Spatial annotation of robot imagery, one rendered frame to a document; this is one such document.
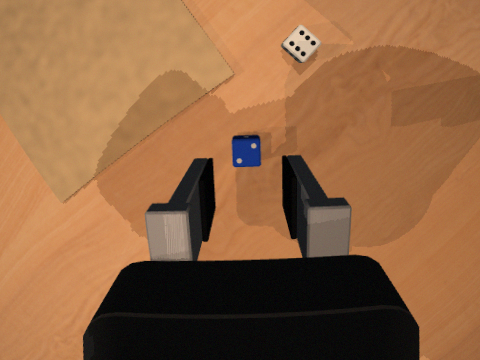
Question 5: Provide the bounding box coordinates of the blue die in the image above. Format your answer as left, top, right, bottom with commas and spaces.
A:
232, 135, 261, 167

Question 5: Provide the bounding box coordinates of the tan mat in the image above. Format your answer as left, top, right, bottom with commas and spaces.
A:
0, 0, 234, 203

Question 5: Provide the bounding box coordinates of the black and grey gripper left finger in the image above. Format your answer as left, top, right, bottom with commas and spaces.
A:
144, 158, 216, 261

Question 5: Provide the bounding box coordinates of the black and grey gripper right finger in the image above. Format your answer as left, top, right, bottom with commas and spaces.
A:
282, 155, 352, 258

